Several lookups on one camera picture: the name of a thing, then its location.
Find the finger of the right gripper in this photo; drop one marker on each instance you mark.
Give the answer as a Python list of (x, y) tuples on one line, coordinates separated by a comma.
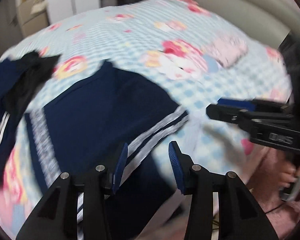
[(230, 113), (256, 105)]

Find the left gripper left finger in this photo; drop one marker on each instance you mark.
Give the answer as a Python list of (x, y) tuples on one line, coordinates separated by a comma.
[(55, 215)]

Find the navy striped shorts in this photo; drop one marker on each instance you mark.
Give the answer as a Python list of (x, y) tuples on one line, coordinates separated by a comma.
[(89, 120)]

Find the right hand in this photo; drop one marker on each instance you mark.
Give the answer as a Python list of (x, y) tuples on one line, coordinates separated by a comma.
[(288, 173)]

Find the pink fluffy robe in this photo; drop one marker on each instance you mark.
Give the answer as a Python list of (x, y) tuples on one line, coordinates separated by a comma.
[(261, 175)]

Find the blue checkered cartoon blanket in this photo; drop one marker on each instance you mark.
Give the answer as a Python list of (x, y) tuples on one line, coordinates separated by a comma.
[(160, 40)]

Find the folded pink cartoon garment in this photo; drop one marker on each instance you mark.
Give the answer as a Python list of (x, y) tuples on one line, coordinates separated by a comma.
[(226, 50)]

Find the grey padded headboard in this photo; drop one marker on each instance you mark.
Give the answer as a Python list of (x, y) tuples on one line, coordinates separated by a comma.
[(267, 21)]

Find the navy striped jacket pile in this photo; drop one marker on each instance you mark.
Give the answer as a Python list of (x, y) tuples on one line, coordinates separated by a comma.
[(10, 72)]

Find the black garment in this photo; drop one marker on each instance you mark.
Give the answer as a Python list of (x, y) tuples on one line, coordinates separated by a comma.
[(35, 71)]

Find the beige cardboard boxes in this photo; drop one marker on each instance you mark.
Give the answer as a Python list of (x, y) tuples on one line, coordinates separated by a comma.
[(32, 16)]

